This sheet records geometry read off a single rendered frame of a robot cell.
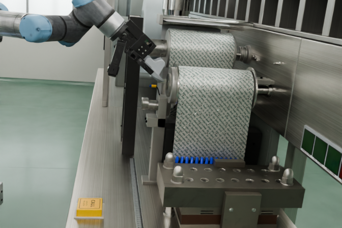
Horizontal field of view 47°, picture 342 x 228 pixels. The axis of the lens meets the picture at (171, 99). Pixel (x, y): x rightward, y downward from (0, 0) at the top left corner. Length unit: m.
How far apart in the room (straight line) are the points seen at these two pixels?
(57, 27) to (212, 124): 0.55
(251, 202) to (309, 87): 0.35
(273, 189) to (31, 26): 0.79
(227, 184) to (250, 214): 0.10
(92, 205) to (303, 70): 0.70
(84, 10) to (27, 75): 5.81
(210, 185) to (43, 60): 5.94
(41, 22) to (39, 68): 5.80
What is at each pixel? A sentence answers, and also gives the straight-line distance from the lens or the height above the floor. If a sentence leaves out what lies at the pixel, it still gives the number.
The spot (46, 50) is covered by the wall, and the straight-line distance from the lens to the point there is 6.84.
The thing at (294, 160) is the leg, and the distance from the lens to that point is 1.53.
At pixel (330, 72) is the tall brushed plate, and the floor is 1.37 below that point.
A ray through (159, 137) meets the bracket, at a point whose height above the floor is 1.07.
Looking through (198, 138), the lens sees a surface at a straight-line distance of 1.23.
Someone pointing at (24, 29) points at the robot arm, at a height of 1.40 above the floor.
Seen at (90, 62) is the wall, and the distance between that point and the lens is 6.79.
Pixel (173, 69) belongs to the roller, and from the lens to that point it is 1.20.
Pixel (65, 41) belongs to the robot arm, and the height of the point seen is 1.36.
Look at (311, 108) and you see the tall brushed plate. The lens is 1.08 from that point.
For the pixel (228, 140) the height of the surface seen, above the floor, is 1.09.
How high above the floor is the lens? 1.50
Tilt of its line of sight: 14 degrees down
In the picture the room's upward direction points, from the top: 5 degrees clockwise
